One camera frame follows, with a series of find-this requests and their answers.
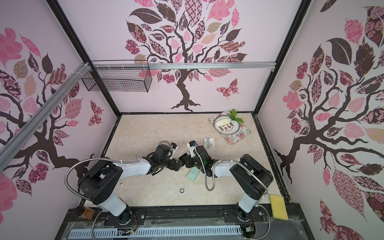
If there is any aluminium rail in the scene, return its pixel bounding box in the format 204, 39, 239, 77
1, 63, 91, 172
93, 61, 276, 70

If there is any right metal conduit cable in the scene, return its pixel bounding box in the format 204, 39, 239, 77
193, 145, 272, 240

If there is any brown bottle left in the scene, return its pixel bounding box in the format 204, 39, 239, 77
74, 206, 96, 220

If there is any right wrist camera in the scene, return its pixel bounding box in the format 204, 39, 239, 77
187, 141, 198, 159

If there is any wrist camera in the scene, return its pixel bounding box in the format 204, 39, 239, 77
169, 143, 178, 160
187, 141, 198, 159

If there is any floral rectangular tray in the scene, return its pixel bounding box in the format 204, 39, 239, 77
209, 111, 252, 145

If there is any left aluminium rail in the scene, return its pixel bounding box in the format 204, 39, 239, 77
1, 63, 91, 172

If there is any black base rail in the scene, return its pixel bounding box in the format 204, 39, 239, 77
99, 205, 267, 227

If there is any white slotted cable duct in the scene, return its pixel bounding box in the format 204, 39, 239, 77
63, 225, 242, 240

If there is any mint green card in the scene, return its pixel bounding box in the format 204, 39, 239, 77
187, 167, 201, 182

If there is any clear plastic ring bag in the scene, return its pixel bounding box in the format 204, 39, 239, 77
204, 138, 216, 149

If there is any white round printed plate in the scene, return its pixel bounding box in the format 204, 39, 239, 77
214, 116, 241, 135

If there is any white toy radish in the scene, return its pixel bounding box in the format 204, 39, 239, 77
215, 109, 244, 127

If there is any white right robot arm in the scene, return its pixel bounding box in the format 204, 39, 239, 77
179, 141, 274, 222

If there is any rear aluminium rail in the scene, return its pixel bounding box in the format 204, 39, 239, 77
93, 61, 276, 70

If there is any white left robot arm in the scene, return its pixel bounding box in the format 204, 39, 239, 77
78, 141, 181, 225

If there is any yellow sponge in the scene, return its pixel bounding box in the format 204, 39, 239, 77
269, 195, 289, 221

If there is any black corner frame post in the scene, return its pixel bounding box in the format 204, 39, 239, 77
254, 0, 313, 116

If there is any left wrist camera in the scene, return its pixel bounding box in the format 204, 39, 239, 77
169, 143, 178, 160

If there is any black wire basket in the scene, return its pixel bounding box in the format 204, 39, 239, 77
82, 60, 153, 93

